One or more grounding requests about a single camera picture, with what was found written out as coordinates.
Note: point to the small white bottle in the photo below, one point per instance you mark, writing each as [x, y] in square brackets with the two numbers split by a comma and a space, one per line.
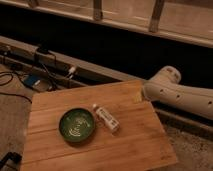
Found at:
[104, 115]

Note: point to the green ceramic bowl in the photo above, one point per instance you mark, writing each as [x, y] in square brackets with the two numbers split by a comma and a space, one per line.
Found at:
[76, 125]

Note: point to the wooden bamboo board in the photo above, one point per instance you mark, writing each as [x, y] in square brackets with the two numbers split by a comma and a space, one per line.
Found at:
[141, 144]

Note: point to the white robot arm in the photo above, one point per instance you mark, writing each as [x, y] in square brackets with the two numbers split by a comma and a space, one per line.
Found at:
[165, 87]

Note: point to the white plug connector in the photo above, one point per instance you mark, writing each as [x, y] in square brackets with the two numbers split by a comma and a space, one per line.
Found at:
[71, 72]

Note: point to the blue electronic box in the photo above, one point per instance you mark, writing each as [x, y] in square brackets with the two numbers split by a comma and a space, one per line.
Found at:
[32, 80]

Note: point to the black power adapter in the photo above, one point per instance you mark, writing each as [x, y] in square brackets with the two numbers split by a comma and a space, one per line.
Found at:
[42, 50]

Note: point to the wooden railing frame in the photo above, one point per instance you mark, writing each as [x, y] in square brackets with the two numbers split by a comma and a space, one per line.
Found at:
[189, 21]

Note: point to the black clamp at corner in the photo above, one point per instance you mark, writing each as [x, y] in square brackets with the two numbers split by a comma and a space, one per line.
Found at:
[13, 156]

